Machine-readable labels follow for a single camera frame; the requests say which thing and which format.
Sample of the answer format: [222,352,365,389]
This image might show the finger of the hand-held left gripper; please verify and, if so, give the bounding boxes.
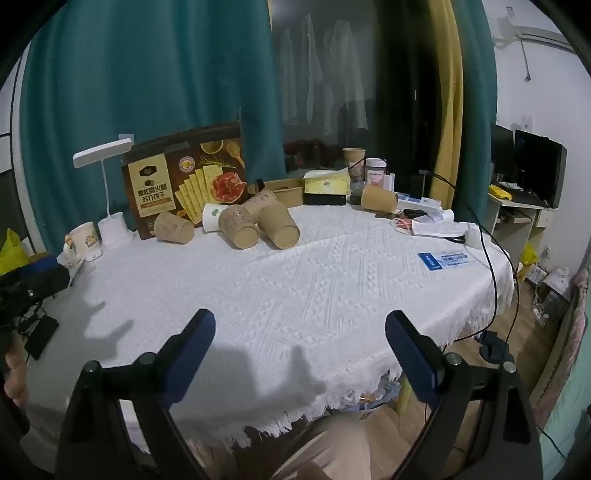
[0,257,71,302]

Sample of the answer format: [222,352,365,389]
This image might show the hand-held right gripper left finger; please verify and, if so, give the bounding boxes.
[55,308,218,480]

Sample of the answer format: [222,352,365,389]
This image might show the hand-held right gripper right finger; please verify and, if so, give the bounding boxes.
[385,310,544,480]

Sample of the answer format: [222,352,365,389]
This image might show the person's left hand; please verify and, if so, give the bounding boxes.
[4,342,31,408]

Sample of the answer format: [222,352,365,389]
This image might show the black flat device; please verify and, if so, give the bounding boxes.
[23,318,60,361]

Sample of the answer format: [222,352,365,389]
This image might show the yellow plastic bag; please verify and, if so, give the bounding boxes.
[0,228,31,276]

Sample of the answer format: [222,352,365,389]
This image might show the white cartoon mug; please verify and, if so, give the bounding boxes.
[63,222,101,264]

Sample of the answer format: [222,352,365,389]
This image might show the white desk lamp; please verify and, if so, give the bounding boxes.
[72,137,136,252]

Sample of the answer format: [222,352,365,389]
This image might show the white textured tablecloth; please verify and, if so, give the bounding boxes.
[23,198,515,439]

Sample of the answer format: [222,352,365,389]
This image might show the blue and white packet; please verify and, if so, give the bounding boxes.
[418,250,476,271]

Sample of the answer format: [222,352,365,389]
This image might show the brown paper cup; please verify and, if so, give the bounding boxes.
[240,188,278,220]
[342,148,366,178]
[257,203,301,250]
[361,184,399,214]
[154,211,195,244]
[218,204,259,250]

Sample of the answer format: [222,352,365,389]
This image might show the white paper cup green print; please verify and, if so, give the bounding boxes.
[202,203,232,232]

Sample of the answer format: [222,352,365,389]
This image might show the yellow floor bag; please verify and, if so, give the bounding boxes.
[516,242,540,282]

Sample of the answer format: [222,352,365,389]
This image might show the blue and white box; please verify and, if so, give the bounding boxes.
[396,193,441,213]

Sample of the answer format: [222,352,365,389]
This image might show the brown cracker box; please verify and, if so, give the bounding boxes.
[121,122,247,241]

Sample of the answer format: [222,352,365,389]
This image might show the light wooden desk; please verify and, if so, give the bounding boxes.
[487,182,557,269]

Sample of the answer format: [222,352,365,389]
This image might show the black flat box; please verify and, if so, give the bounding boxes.
[303,193,347,206]

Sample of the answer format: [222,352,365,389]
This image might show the brown paper bowl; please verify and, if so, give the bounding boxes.
[264,179,305,206]

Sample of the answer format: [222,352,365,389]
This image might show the white lidded jar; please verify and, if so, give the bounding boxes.
[365,158,387,188]

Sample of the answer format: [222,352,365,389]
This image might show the yellow tissue box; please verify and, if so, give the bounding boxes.
[303,168,352,195]

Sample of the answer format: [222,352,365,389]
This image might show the teal curtain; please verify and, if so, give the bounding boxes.
[18,0,287,257]

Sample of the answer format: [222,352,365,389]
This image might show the black monitor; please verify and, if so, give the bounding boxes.
[513,129,568,208]

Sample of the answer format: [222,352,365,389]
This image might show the yellow curtain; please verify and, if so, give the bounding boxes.
[427,0,465,210]

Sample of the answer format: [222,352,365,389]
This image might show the hanging white clothes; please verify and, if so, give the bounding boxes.
[277,14,370,134]

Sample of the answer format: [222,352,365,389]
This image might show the white air conditioner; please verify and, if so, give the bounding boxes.
[492,8,574,52]

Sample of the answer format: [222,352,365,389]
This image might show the black cable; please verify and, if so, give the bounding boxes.
[418,168,514,342]

